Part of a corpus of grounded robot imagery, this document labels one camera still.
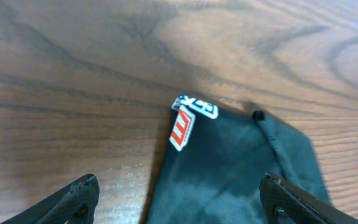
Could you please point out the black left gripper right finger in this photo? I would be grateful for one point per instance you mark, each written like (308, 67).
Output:
(282, 199)

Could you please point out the black orange-patterned jersey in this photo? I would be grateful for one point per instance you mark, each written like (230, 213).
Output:
(215, 159)

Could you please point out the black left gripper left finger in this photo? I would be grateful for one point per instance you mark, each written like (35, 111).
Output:
(75, 203)

